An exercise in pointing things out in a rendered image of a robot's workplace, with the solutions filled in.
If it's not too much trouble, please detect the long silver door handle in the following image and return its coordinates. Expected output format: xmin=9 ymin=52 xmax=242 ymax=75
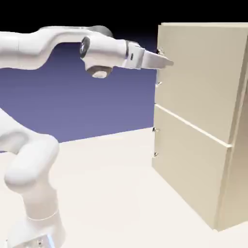
xmin=155 ymin=47 xmax=165 ymax=87

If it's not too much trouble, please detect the small beige cabinet door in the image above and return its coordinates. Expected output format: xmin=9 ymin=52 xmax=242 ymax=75
xmin=151 ymin=104 xmax=233 ymax=230

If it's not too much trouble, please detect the short silver door handle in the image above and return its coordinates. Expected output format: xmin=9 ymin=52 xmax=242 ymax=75
xmin=152 ymin=126 xmax=159 ymax=158

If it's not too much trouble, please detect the beige cabinet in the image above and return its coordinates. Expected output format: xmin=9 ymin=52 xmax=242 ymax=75
xmin=151 ymin=22 xmax=248 ymax=233

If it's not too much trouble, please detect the large beige cabinet door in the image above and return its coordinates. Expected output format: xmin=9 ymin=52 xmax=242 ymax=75
xmin=155 ymin=24 xmax=248 ymax=145

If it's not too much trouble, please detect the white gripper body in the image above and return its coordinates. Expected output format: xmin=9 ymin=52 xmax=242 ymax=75
xmin=140 ymin=49 xmax=174 ymax=70

